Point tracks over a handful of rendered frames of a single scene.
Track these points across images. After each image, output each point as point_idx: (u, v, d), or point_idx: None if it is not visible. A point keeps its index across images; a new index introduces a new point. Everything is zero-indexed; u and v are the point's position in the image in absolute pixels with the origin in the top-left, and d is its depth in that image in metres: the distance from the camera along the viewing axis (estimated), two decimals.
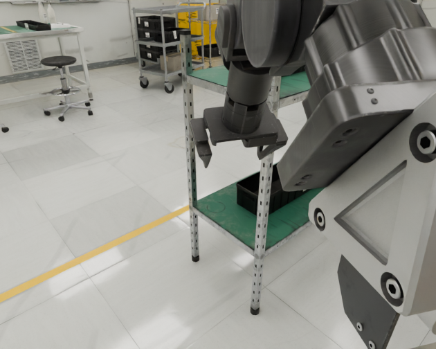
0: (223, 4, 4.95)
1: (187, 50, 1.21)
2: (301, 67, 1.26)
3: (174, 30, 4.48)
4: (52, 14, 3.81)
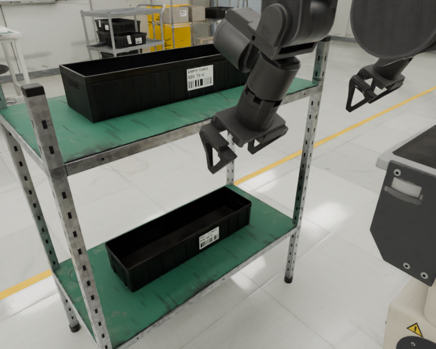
0: (189, 6, 4.60)
1: None
2: (158, 100, 0.92)
3: (131, 35, 4.14)
4: None
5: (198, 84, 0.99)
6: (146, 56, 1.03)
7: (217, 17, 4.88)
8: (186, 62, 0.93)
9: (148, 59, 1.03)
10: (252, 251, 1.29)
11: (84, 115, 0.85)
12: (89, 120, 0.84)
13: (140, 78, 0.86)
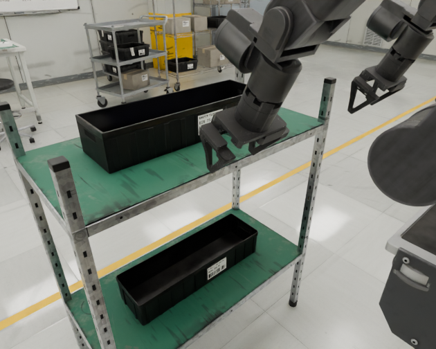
0: (191, 16, 4.64)
1: (10, 128, 0.90)
2: (171, 147, 0.95)
3: (135, 46, 4.17)
4: None
5: None
6: (157, 99, 1.06)
7: None
8: (197, 109, 0.96)
9: (159, 102, 1.07)
10: (258, 280, 1.32)
11: (100, 165, 0.88)
12: (105, 169, 0.87)
13: (153, 129, 0.89)
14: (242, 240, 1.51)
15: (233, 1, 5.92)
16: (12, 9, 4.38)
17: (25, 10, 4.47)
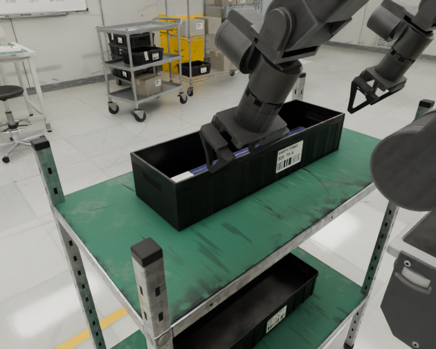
0: (205, 19, 4.45)
1: (48, 170, 0.71)
2: (247, 190, 0.76)
3: (147, 50, 3.98)
4: (3, 35, 3.31)
5: (286, 164, 0.83)
6: None
7: None
8: (278, 144, 0.77)
9: (223, 131, 0.88)
10: (324, 332, 1.14)
11: (165, 218, 0.69)
12: (172, 226, 0.68)
13: (232, 172, 0.70)
14: (296, 279, 1.32)
15: (246, 2, 5.73)
16: (19, 11, 4.19)
17: (32, 11, 4.28)
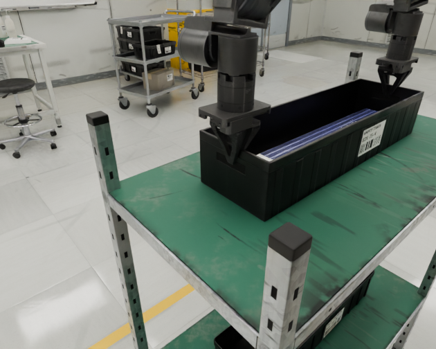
0: None
1: (105, 151, 0.60)
2: (330, 176, 0.66)
3: (159, 43, 3.88)
4: (12, 27, 3.20)
5: (367, 147, 0.73)
6: (290, 106, 0.76)
7: None
8: (365, 122, 0.67)
9: (291, 110, 0.77)
10: (385, 337, 1.03)
11: (243, 206, 0.59)
12: (255, 215, 0.57)
13: (321, 151, 0.60)
14: None
15: None
16: (27, 4, 4.09)
17: (39, 4, 4.17)
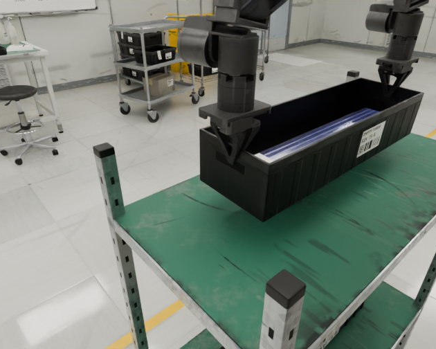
0: None
1: (111, 180, 0.63)
2: (329, 176, 0.66)
3: (159, 49, 3.90)
4: (14, 34, 3.23)
5: (367, 147, 0.73)
6: (290, 104, 0.76)
7: (245, 28, 4.64)
8: (365, 123, 0.67)
9: (291, 109, 0.77)
10: None
11: (242, 206, 0.59)
12: (253, 215, 0.58)
13: (320, 153, 0.60)
14: None
15: None
16: (28, 10, 4.12)
17: (41, 10, 4.20)
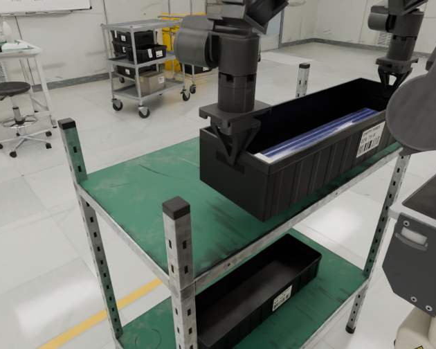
0: None
1: (73, 149, 0.76)
2: (329, 176, 0.66)
3: (151, 48, 4.03)
4: (9, 32, 3.36)
5: (366, 147, 0.73)
6: (290, 104, 0.76)
7: None
8: (365, 123, 0.67)
9: (291, 109, 0.77)
10: (327, 311, 1.19)
11: (242, 206, 0.59)
12: (253, 215, 0.58)
13: (320, 153, 0.60)
14: (300, 263, 1.38)
15: None
16: (24, 9, 4.25)
17: (37, 10, 4.33)
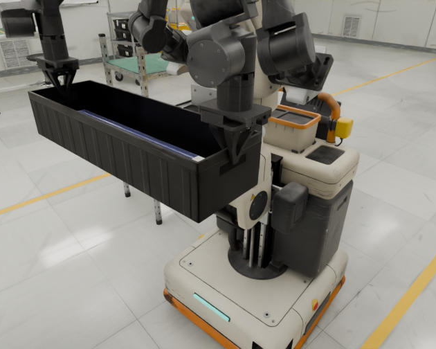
0: None
1: (104, 46, 1.92)
2: (189, 149, 0.77)
3: None
4: None
5: (149, 126, 0.83)
6: (103, 126, 0.65)
7: None
8: (158, 103, 0.78)
9: (102, 131, 0.66)
10: None
11: (243, 192, 0.63)
12: (251, 188, 0.65)
13: (205, 126, 0.70)
14: None
15: None
16: None
17: None
